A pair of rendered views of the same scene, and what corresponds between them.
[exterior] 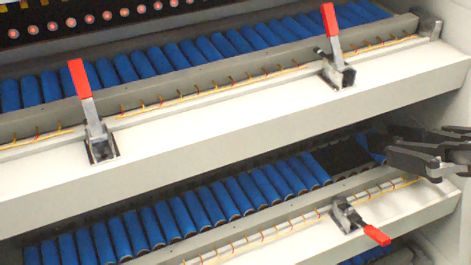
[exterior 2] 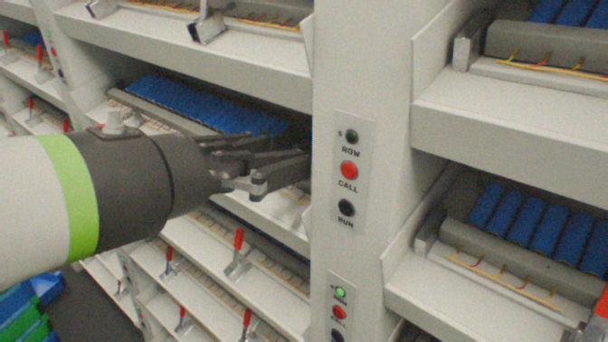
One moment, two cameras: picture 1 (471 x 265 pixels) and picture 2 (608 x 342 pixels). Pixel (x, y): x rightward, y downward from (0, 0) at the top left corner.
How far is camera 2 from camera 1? 67 cm
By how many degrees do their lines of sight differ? 54
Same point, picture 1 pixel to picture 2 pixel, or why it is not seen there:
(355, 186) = not seen: hidden behind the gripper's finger
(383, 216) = (242, 194)
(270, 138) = (156, 55)
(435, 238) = not seen: hidden behind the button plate
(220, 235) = (174, 120)
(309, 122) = (175, 57)
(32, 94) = not seen: outside the picture
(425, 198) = (280, 216)
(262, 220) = (193, 130)
